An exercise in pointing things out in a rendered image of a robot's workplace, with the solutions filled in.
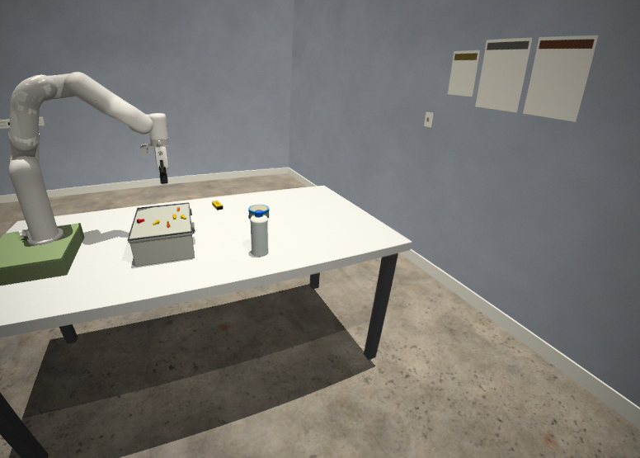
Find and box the grey bottle with blue cap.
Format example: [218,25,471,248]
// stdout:
[250,210,269,257]

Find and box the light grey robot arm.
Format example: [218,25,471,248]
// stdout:
[8,72,168,245]

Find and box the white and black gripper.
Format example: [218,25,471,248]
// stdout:
[154,144,169,184]

